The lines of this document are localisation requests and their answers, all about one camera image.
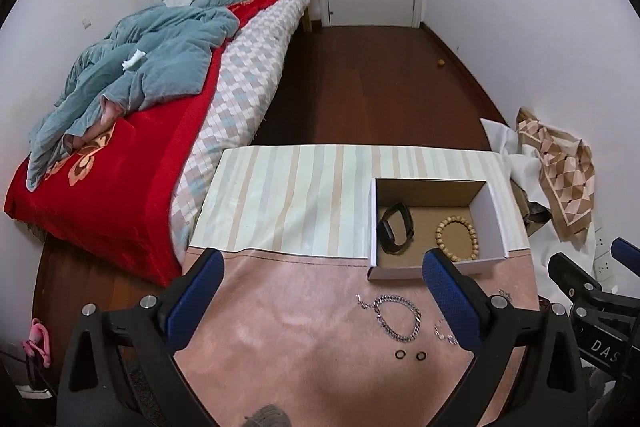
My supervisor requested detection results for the small silver chain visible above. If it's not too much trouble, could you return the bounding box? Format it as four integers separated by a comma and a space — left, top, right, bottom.
433, 317, 459, 347

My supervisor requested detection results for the small silver earring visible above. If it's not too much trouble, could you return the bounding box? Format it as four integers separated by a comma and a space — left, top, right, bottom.
498, 288, 513, 303

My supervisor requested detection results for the silver chain bracelet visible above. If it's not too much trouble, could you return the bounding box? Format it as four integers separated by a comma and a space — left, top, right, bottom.
356, 293, 423, 344

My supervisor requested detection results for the white power strip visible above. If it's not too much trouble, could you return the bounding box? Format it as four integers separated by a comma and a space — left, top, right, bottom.
593, 223, 617, 291

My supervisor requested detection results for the pink slipper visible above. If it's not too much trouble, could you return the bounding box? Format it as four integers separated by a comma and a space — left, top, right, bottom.
22, 317, 51, 369

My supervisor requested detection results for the brown cardboard box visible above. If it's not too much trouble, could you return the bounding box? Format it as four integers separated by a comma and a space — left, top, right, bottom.
510, 180, 552, 236

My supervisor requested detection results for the brown checkered scarf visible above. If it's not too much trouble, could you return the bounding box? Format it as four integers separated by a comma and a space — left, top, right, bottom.
516, 108, 596, 247

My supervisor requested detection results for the white cardboard box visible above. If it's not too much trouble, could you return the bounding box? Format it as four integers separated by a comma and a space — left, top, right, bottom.
367, 178, 509, 281

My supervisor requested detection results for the red blanket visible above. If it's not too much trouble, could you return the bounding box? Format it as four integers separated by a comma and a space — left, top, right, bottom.
4, 0, 278, 286

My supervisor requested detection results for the pink table cloth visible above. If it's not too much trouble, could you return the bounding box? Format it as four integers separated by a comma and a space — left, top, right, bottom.
171, 246, 544, 427

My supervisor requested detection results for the black smart watch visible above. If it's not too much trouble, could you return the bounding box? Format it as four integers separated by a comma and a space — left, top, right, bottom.
376, 202, 414, 255

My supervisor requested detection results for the striped pale cloth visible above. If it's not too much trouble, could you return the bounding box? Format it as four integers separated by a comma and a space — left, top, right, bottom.
190, 144, 529, 258

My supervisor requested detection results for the teal quilt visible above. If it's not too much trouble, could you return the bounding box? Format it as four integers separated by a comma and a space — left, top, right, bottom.
26, 0, 244, 191

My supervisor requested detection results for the bed with checkered mattress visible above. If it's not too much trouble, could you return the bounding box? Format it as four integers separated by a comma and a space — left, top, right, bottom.
151, 0, 311, 261

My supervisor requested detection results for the wooden bead bracelet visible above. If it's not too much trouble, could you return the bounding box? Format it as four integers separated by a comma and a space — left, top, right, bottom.
434, 215, 481, 264

